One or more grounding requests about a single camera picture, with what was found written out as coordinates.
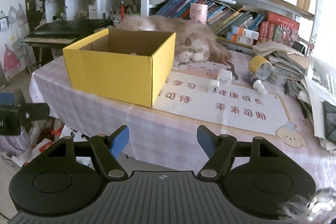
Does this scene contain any large white charger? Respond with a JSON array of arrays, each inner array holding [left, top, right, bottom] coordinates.
[[217, 69, 232, 86]]

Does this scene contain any pink cartoon table mat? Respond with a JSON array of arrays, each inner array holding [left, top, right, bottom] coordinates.
[[153, 60, 307, 148]]

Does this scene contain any small white charger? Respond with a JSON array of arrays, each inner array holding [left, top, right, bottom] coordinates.
[[208, 80, 220, 93]]

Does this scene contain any white spray bottle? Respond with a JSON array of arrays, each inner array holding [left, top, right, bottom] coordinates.
[[244, 71, 268, 96]]

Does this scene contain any yellow cardboard box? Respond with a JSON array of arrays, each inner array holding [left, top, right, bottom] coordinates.
[[63, 28, 176, 107]]

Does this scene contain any black piano keyboard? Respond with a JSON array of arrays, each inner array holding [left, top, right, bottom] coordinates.
[[25, 19, 114, 49]]

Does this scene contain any yellow tape roll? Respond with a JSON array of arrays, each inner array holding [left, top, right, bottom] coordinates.
[[248, 55, 273, 81]]

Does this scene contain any orange and white cat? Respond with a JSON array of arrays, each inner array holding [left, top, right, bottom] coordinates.
[[117, 15, 232, 63]]

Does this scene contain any lower orange white box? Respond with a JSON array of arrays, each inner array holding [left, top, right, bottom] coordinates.
[[227, 32, 253, 46]]

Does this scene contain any orange white box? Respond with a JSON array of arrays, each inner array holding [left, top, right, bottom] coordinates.
[[231, 26, 259, 40], [227, 32, 253, 46]]

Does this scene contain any stack of notebooks and papers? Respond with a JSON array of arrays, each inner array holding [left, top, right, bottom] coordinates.
[[252, 42, 335, 154]]

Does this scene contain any upper orange white box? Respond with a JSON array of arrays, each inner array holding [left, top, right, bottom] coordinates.
[[231, 26, 259, 40]]

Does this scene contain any pink cup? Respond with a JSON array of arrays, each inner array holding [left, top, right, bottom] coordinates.
[[189, 3, 208, 24]]

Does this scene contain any red thick book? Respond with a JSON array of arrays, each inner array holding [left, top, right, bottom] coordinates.
[[265, 11, 299, 31]]

